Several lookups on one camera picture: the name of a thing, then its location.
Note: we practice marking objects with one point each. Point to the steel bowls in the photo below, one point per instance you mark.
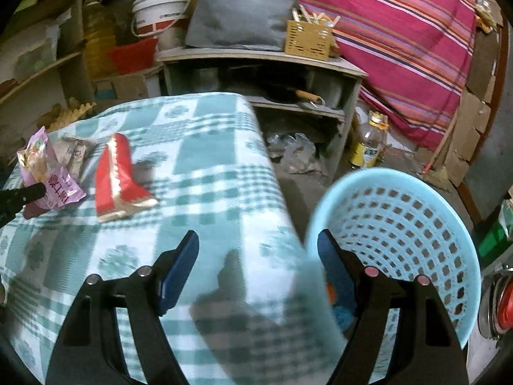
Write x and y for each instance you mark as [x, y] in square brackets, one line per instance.
[499, 304]

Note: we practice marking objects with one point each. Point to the orange wrapper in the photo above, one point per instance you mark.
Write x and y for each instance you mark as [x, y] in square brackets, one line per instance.
[330, 292]

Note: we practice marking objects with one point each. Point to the grey cushion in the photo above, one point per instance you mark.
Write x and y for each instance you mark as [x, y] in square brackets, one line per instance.
[240, 12]

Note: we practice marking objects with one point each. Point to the bundle of utensils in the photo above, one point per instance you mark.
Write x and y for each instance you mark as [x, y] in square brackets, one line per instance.
[316, 18]

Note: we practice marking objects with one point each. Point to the green container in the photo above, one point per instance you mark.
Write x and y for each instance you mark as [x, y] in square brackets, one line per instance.
[495, 236]

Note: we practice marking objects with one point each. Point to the large yellow oil jug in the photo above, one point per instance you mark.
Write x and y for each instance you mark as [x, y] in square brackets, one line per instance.
[98, 36]

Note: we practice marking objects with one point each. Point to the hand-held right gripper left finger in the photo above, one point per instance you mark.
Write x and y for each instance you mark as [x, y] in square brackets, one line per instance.
[178, 272]

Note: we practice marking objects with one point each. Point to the pink snack packet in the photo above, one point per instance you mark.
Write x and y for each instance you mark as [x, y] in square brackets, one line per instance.
[52, 176]

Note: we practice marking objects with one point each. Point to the pink striped curtain cloth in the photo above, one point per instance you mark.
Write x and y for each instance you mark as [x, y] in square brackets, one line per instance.
[400, 28]

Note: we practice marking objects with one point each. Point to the wooden shelf unit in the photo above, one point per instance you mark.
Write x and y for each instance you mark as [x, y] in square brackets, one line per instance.
[40, 72]

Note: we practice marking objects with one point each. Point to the beige wrapper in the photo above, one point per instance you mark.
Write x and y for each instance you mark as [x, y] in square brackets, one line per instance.
[76, 154]

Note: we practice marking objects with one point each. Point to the white plastic bucket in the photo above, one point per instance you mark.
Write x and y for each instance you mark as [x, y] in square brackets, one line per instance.
[160, 16]

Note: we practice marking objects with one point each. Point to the red snack packet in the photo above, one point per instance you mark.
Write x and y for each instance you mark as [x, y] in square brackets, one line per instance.
[116, 184]

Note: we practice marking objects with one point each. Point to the small oil bottle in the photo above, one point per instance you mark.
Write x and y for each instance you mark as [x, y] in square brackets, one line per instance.
[368, 144]

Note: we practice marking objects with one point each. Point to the yellow utensil holder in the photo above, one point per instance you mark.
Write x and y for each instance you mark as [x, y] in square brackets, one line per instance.
[308, 42]

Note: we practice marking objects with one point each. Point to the green checkered tablecloth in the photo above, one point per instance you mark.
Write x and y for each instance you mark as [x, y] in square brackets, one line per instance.
[208, 192]

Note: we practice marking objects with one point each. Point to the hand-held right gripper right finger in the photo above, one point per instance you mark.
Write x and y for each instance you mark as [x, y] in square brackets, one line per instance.
[334, 264]

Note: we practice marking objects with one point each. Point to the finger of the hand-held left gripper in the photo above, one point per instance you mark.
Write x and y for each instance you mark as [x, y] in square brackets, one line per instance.
[18, 200]

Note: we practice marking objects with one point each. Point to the light blue plastic basket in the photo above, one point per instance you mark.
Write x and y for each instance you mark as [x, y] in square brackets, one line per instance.
[400, 184]

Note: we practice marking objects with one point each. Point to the red plastic basin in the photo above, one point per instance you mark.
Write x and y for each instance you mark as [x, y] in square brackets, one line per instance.
[130, 56]

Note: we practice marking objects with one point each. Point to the clear plastic bag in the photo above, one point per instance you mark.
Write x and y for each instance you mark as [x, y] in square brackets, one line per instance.
[294, 150]

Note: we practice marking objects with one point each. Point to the low grey cabinet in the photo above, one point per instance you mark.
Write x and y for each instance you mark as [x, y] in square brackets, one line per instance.
[260, 58]

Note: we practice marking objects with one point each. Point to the cardboard egg tray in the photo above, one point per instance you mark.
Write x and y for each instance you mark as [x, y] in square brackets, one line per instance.
[74, 112]

